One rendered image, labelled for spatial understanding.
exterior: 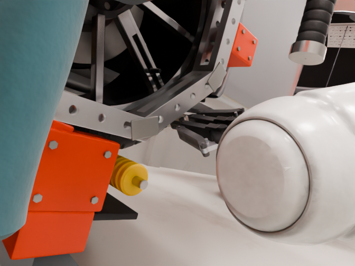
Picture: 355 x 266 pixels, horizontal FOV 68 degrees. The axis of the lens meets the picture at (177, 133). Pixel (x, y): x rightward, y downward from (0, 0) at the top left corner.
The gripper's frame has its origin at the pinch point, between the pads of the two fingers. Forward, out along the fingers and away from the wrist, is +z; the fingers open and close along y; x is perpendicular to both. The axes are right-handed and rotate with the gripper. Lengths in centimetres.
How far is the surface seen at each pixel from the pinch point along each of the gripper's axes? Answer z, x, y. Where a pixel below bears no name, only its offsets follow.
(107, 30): 15.2, 19.9, 1.7
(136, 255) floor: 55, -81, -9
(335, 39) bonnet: 71, -86, 311
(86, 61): 15.2, 15.8, -5.8
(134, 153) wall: 342, -211, 142
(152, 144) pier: 333, -213, 178
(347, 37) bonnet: 58, -85, 311
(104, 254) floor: 59, -70, -20
